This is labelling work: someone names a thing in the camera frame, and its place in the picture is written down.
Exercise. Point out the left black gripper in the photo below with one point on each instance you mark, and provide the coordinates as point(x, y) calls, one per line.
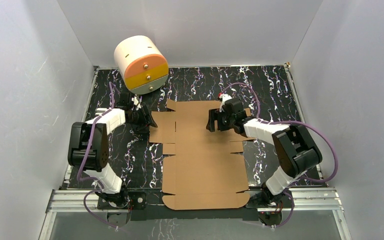
point(143, 117)

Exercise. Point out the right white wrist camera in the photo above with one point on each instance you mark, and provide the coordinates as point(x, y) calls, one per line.
point(223, 97)

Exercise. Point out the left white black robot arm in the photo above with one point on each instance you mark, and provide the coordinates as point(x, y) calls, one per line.
point(88, 149)

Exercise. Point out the aluminium front rail frame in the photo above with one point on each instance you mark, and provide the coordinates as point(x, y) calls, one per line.
point(251, 205)

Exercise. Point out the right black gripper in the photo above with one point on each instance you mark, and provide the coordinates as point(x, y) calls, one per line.
point(215, 114)

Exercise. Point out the small white rectangular block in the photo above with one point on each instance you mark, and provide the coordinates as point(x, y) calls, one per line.
point(102, 111)

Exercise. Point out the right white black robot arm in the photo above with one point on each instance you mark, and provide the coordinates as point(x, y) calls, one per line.
point(295, 148)

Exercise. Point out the brown cardboard box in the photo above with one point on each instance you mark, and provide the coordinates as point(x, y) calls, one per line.
point(201, 169)

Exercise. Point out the round white drawer cabinet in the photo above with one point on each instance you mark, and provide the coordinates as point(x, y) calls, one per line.
point(142, 66)

